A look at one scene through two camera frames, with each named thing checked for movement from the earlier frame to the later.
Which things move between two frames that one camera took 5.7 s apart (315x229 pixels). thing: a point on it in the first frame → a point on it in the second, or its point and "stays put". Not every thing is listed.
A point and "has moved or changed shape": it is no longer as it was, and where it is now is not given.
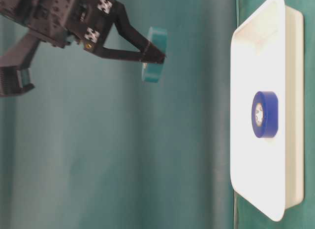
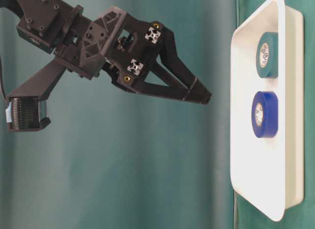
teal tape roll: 152,73 has moved or changed shape
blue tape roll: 265,114 stays put
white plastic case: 267,54 stays put
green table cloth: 94,146 stays put
